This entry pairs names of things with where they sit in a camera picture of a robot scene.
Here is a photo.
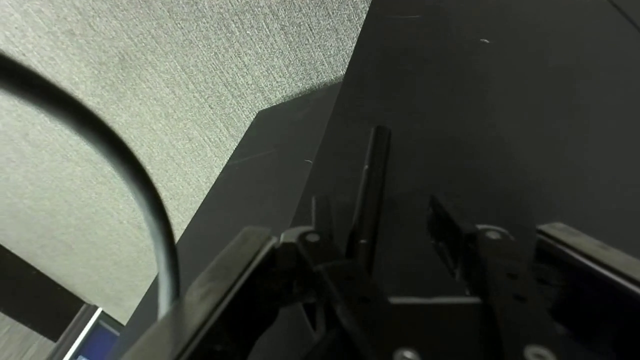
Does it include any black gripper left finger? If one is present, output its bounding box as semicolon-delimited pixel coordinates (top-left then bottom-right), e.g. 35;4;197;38
119;224;377;360

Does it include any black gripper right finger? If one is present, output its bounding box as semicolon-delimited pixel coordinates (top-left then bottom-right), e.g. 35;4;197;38
427;194;640;360

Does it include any black bin door white label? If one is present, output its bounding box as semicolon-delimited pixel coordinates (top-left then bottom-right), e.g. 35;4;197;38
108;77;344;360

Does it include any blue and white poster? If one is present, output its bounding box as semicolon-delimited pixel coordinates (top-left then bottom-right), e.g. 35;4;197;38
48;304;127;360

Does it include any thick black wrist cable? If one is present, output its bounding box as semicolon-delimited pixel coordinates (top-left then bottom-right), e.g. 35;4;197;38
0;50;184;321

